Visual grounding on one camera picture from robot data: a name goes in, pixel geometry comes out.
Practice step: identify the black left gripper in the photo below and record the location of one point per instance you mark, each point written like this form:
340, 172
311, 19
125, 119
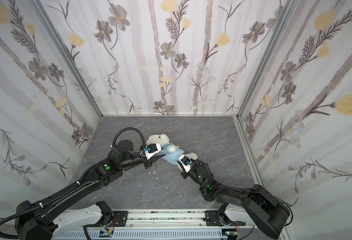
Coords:
147, 160

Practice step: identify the light blue fleece hoodie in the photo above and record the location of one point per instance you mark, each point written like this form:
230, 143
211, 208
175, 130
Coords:
171, 153

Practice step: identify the white plush teddy bear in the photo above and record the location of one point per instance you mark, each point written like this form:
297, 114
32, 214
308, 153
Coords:
164, 139

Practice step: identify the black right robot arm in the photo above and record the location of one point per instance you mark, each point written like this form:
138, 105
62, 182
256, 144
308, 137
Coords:
269, 213

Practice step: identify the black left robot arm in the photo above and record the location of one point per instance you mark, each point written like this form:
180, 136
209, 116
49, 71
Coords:
49, 217

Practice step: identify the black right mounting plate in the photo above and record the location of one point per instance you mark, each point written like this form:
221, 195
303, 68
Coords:
213, 219

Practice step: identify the black mounting plate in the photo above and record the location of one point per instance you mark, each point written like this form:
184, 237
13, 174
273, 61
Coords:
213, 219
119, 219

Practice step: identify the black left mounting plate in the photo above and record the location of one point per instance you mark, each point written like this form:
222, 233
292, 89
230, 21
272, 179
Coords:
119, 219

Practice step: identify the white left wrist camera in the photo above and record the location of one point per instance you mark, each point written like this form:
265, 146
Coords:
151, 152

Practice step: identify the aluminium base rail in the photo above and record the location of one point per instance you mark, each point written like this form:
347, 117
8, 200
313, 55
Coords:
164, 220

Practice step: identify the white slotted cable duct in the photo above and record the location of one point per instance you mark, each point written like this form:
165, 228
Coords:
163, 234

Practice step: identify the aluminium corner post left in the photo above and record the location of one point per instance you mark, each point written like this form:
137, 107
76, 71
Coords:
64, 53

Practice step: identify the aluminium corner post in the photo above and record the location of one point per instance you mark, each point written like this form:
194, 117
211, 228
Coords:
64, 53
268, 52

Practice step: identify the aluminium corner post right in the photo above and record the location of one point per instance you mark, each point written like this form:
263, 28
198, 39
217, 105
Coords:
268, 52

